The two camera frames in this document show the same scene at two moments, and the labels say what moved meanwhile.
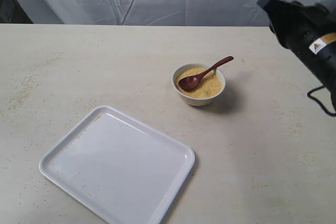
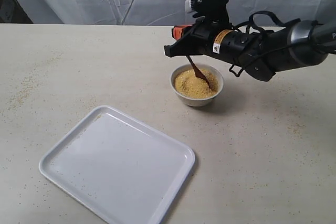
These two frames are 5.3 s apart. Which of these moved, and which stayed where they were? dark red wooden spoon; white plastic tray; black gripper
Moved: black gripper; dark red wooden spoon
Stayed: white plastic tray
